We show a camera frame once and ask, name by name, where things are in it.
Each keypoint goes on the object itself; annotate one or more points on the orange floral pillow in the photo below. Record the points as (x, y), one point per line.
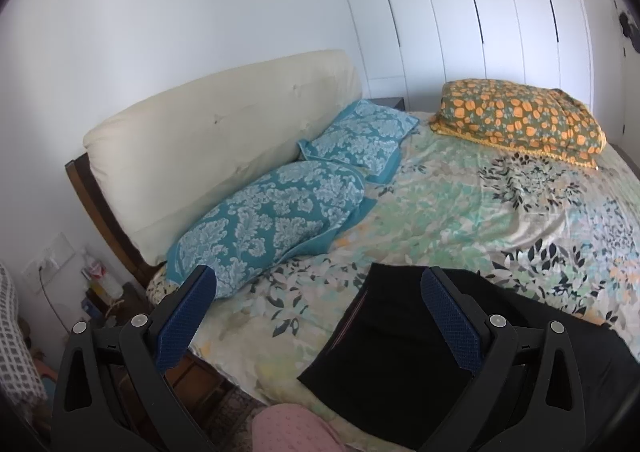
(520, 120)

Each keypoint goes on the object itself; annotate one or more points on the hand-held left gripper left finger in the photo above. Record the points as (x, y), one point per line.
(180, 319)

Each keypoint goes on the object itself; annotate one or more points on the white wall socket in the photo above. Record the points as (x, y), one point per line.
(47, 262)

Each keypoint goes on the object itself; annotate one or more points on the floral bed sheet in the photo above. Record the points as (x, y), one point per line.
(450, 212)

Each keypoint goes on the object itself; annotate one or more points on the white bottle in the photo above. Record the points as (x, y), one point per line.
(105, 279)

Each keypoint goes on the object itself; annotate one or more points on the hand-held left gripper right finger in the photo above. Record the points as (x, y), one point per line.
(452, 317)

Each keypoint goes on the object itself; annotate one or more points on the black pants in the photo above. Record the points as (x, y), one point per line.
(400, 357)

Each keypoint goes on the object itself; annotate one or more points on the wooden nightstand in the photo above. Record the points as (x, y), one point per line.
(120, 307)

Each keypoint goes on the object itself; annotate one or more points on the pink clothing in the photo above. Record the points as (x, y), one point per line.
(295, 429)

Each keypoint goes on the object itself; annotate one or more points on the cream padded headboard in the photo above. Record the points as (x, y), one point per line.
(220, 142)

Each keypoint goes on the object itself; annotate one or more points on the white wardrobe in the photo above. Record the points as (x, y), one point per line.
(465, 17)

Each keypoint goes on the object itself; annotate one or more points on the grey checked cloth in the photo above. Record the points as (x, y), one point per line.
(17, 347)

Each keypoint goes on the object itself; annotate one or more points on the teal damask pillow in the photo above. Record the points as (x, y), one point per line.
(360, 137)
(265, 227)

